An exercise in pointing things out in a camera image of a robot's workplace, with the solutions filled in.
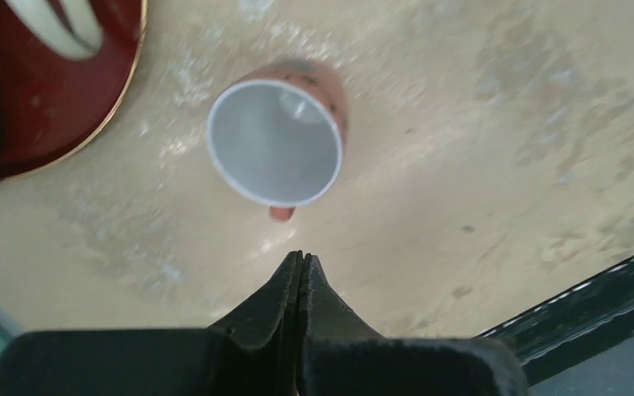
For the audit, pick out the cream mug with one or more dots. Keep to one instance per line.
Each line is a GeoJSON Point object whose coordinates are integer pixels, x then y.
{"type": "Point", "coordinates": [81, 39]}

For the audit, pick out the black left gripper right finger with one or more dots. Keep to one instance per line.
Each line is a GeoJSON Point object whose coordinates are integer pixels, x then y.
{"type": "Point", "coordinates": [341, 354]}

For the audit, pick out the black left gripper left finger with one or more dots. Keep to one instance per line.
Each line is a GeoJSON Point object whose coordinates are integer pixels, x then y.
{"type": "Point", "coordinates": [250, 351]}

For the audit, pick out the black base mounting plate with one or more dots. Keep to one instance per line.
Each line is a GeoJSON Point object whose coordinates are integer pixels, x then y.
{"type": "Point", "coordinates": [579, 323]}

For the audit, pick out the pink salmon mug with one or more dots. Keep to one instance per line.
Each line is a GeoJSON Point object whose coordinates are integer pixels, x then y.
{"type": "Point", "coordinates": [277, 135]}

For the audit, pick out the round red lacquer tray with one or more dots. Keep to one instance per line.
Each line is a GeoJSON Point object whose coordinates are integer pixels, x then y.
{"type": "Point", "coordinates": [50, 106]}

